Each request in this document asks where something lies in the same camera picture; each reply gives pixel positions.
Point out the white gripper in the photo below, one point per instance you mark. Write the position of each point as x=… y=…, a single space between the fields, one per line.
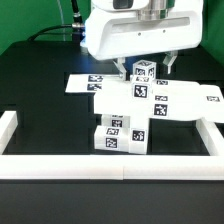
x=115 y=35

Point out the small white tagged cube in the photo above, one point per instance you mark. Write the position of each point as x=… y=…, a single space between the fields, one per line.
x=145 y=68

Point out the white chair back frame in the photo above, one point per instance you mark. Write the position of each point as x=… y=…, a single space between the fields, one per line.
x=167 y=99

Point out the white chair seat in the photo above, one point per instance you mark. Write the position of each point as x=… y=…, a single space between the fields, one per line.
x=139 y=127

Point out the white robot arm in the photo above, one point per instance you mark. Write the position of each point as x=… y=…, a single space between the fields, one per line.
x=145 y=10

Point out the white marker sheet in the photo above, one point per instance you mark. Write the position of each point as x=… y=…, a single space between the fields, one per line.
x=90 y=83

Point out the white right fence bar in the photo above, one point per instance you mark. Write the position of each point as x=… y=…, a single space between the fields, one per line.
x=211 y=137

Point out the white fence bar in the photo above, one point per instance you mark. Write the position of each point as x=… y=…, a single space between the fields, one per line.
x=112 y=167
x=211 y=137
x=8 y=125

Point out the white left fence bar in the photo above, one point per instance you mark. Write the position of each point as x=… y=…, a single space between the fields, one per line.
x=8 y=125

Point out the white front fence bar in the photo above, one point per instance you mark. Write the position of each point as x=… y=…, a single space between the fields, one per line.
x=112 y=167

